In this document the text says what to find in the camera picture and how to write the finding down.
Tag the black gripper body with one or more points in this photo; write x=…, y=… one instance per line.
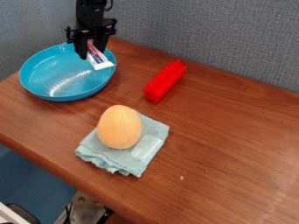
x=105, y=25

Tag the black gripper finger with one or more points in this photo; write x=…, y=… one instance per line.
x=80, y=42
x=100, y=40

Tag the white toothpaste tube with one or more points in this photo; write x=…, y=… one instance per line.
x=97, y=59

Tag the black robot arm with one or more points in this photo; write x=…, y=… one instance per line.
x=89, y=10

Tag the blue plastic plate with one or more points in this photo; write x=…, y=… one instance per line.
x=58, y=77

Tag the red plastic block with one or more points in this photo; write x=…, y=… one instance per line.
x=164, y=81

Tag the orange egg-shaped sponge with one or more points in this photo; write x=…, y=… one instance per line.
x=118, y=127

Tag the clear small plastic bottle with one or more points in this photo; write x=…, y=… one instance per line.
x=145, y=147

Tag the light blue folded cloth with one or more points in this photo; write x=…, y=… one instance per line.
x=117, y=160

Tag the grey stand under table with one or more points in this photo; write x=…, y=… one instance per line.
x=84, y=211

